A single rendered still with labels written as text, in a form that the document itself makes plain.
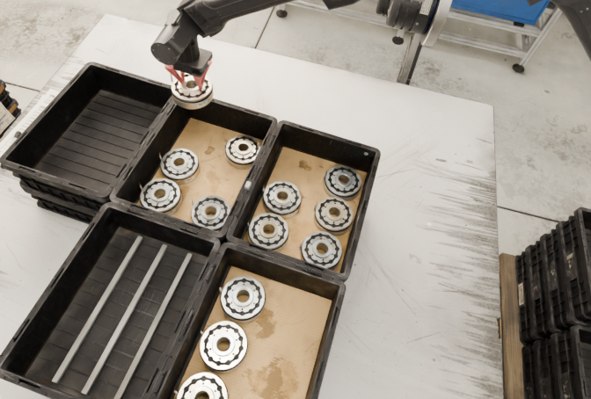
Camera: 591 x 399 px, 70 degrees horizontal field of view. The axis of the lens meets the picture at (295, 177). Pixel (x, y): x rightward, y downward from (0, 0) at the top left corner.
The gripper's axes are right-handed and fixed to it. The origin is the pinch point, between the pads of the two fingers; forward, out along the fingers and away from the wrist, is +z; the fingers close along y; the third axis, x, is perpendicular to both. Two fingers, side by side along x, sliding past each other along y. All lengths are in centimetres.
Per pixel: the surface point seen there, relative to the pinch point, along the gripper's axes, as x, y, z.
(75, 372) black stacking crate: -66, 2, 22
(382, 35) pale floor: 185, 42, 108
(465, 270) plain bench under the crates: -8, 86, 35
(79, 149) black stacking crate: -16.1, -29.6, 23.0
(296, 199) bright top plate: -11.3, 33.5, 19.7
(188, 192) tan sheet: -18.0, 4.8, 22.6
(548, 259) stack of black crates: 25, 130, 67
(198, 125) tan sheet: 4.5, -2.8, 22.9
